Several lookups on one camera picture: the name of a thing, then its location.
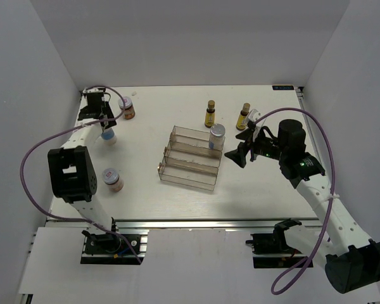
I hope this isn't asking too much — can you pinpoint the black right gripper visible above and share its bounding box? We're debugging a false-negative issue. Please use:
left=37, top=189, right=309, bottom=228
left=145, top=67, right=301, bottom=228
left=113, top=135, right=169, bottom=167
left=224, top=127, right=287, bottom=168

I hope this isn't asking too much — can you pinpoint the yellow-label oil bottle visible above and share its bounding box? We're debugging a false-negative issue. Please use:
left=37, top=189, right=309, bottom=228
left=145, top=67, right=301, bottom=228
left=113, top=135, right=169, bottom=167
left=236, top=103, right=250, bottom=131
left=205, top=100, right=215, bottom=128

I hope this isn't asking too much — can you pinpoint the white blue jar silver lid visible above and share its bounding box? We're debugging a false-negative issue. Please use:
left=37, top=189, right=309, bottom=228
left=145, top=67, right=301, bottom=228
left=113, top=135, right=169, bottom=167
left=101, top=128, right=117, bottom=146

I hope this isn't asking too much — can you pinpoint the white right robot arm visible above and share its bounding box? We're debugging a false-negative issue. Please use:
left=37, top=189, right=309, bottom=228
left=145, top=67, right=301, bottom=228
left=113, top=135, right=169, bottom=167
left=225, top=119, right=380, bottom=294

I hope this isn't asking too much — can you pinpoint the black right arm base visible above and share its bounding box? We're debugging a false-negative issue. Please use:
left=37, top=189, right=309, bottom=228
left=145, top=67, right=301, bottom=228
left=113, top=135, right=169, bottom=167
left=245, top=218, right=305, bottom=269

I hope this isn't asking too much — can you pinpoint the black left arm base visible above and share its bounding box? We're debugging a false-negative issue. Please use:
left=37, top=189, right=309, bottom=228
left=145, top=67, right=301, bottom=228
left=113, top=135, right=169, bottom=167
left=80, top=229, right=145, bottom=265

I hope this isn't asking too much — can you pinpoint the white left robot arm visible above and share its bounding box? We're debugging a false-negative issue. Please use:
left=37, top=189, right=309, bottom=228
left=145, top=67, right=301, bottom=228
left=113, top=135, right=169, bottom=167
left=47, top=89, right=113, bottom=234

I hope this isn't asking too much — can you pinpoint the brown jar white red lid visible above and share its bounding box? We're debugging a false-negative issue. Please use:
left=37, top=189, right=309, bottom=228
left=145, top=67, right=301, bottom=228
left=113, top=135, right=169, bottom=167
left=118, top=96, right=136, bottom=120

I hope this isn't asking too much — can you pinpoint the clear three-tier organizer rack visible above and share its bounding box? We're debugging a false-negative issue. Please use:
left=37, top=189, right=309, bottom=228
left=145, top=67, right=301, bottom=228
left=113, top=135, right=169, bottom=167
left=158, top=126, right=223, bottom=191

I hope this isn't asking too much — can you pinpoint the blue label right corner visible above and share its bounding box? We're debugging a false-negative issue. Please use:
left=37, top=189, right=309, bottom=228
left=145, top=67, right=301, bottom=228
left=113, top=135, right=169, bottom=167
left=272, top=85, right=294, bottom=91

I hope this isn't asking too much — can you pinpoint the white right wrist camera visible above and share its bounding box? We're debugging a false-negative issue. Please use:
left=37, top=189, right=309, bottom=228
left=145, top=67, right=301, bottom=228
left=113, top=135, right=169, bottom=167
left=247, top=109, right=266, bottom=141

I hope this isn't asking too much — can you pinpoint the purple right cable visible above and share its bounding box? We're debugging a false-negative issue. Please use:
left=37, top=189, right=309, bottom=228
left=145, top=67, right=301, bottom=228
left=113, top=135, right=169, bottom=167
left=255, top=107, right=333, bottom=294

